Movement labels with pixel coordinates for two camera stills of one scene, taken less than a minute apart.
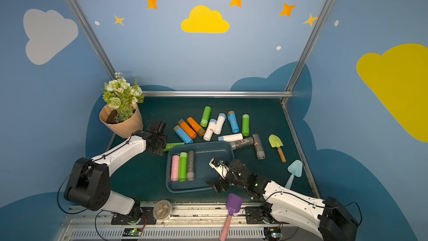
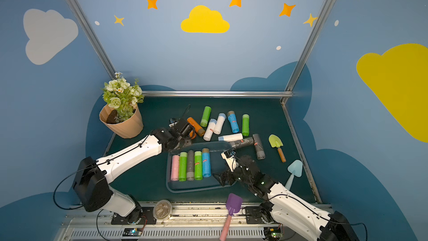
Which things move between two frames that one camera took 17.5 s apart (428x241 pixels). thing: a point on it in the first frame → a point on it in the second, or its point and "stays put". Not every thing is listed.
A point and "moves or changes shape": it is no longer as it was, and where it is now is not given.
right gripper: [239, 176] → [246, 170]
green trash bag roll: [183, 166] stays put
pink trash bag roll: [175, 168] stays put
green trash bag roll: [170, 145] moves or changes shape
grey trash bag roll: [190, 174] stays put
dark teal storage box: [204, 152] stays put
